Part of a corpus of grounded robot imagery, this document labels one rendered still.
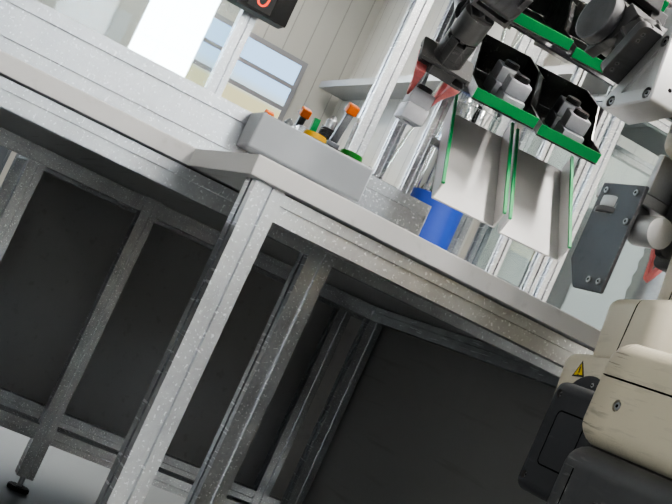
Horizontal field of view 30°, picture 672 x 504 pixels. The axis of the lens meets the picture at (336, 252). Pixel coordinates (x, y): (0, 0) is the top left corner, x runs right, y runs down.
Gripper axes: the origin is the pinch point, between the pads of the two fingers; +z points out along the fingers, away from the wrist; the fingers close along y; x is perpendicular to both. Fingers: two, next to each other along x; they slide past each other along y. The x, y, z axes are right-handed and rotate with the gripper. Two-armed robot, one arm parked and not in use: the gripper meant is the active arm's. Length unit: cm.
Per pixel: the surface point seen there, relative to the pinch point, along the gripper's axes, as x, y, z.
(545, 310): 52, -23, -10
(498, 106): -4.2, -13.8, -3.7
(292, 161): 33.0, 17.9, 2.7
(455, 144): -7.0, -12.6, 9.6
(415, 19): -116, -12, 48
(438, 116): -8.1, -6.9, 6.8
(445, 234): -57, -39, 65
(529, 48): -127, -46, 44
